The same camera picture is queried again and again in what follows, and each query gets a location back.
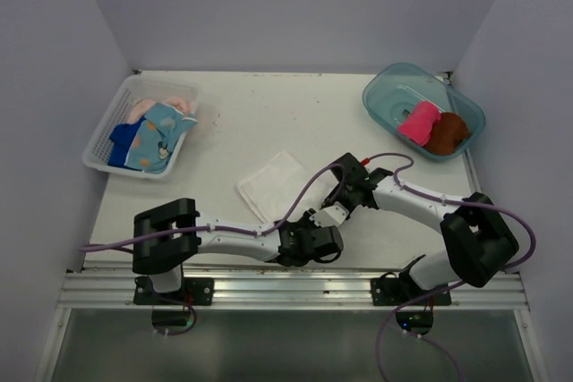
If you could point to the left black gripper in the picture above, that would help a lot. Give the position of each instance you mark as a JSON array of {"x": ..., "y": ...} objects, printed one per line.
[{"x": 304, "y": 218}]

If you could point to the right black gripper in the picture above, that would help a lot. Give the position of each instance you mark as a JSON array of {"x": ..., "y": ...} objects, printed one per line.
[{"x": 336, "y": 189}]

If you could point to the white towel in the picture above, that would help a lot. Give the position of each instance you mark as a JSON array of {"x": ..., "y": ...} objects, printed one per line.
[{"x": 270, "y": 191}]

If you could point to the light blue patterned cloth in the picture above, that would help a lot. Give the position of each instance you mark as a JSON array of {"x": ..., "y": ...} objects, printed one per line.
[{"x": 166, "y": 125}]

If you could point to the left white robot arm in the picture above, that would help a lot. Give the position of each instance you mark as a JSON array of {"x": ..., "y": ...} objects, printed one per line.
[{"x": 178, "y": 231}]

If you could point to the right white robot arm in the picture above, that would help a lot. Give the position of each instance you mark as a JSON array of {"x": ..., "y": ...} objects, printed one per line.
[{"x": 478, "y": 242}]

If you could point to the pink rolled towel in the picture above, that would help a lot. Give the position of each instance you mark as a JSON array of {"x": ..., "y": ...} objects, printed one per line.
[{"x": 418, "y": 125}]

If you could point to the teal transparent plastic bin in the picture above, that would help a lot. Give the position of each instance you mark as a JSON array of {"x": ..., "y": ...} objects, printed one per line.
[{"x": 392, "y": 95}]

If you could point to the brown rolled towel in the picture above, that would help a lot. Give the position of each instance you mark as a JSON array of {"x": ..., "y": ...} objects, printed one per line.
[{"x": 447, "y": 135}]

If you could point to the dark blue cloth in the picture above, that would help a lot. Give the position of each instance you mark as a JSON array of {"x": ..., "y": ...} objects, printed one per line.
[{"x": 128, "y": 150}]

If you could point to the white plastic laundry basket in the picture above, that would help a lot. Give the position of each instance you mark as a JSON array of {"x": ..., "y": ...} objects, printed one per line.
[{"x": 135, "y": 97}]

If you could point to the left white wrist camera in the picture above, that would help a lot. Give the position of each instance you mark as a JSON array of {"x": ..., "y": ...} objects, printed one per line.
[{"x": 335, "y": 215}]

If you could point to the aluminium mounting rail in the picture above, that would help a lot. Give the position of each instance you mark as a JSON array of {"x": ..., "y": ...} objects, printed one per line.
[{"x": 244, "y": 288}]

